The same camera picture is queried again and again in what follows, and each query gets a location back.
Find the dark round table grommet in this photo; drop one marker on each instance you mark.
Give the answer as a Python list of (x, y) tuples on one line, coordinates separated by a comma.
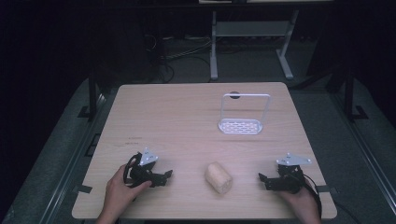
[(234, 95)]

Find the grey metal floor rail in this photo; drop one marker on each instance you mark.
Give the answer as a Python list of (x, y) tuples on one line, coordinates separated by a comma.
[(70, 161), (364, 152)]

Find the person's right hand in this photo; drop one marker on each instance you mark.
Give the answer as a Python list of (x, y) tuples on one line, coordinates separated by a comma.
[(303, 202)]

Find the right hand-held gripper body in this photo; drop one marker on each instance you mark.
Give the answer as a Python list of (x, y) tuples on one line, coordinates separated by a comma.
[(289, 180)]

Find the beige bread roll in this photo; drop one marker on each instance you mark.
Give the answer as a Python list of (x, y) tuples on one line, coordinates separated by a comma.
[(219, 178)]

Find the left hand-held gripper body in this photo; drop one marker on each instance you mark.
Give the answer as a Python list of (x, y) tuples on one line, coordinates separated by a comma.
[(144, 172)]

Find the black metal stand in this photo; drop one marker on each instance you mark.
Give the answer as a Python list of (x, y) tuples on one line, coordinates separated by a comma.
[(92, 96), (349, 96)]

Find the person's left hand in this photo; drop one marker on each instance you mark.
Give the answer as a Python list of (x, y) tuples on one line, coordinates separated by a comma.
[(120, 194)]

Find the dark table edge clip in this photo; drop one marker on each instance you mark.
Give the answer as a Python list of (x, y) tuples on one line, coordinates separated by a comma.
[(326, 188), (83, 188)]

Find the white metal desk frame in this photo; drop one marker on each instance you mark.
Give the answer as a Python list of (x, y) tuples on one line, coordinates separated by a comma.
[(249, 28)]

